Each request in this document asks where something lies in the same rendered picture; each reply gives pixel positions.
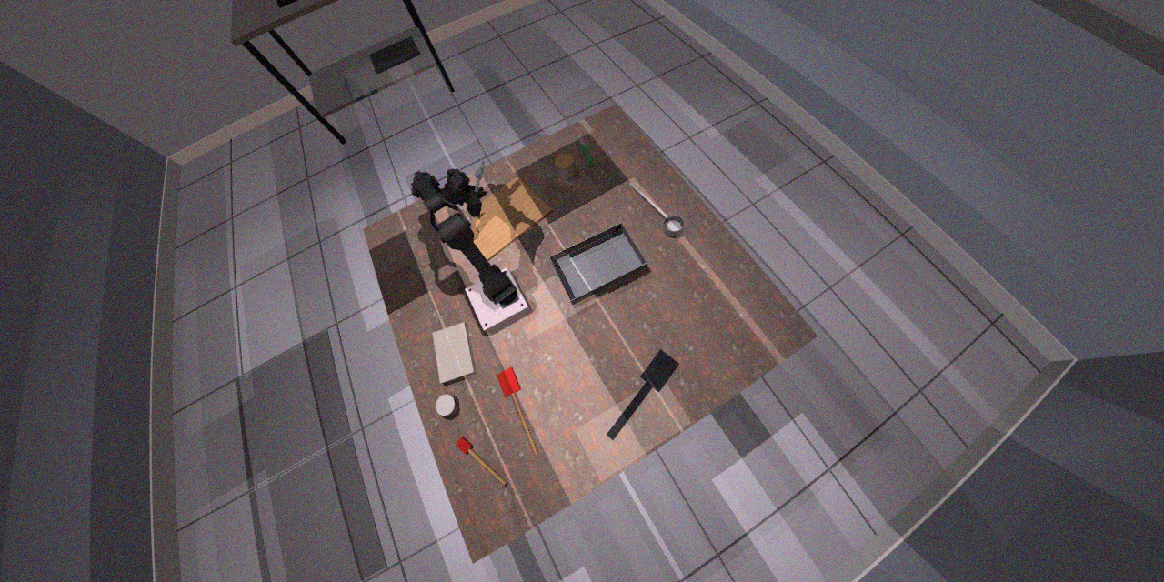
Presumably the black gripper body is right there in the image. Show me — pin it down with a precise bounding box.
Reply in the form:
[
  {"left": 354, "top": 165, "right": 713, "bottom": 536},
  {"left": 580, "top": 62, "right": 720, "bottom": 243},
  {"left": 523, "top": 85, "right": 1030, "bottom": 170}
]
[{"left": 443, "top": 186, "right": 482, "bottom": 217}]

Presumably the grey cylinder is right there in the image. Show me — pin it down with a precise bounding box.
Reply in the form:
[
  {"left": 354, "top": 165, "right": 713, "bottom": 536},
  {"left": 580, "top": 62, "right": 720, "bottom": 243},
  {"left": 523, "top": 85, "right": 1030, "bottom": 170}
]
[{"left": 437, "top": 395, "right": 459, "bottom": 416}]

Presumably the wooden board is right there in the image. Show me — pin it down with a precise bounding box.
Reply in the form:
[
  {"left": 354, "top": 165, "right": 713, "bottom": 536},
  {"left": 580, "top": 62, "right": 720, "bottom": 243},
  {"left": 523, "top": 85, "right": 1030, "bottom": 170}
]
[{"left": 471, "top": 176, "right": 553, "bottom": 261}]

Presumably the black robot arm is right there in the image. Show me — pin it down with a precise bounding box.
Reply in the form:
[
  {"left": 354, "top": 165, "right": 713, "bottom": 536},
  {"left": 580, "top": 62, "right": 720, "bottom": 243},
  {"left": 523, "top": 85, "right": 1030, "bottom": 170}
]
[{"left": 411, "top": 169, "right": 519, "bottom": 308}]

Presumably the grey saucepan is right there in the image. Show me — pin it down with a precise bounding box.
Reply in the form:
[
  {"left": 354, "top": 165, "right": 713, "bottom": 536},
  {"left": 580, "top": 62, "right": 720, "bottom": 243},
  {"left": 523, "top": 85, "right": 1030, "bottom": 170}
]
[{"left": 629, "top": 182, "right": 684, "bottom": 236}]

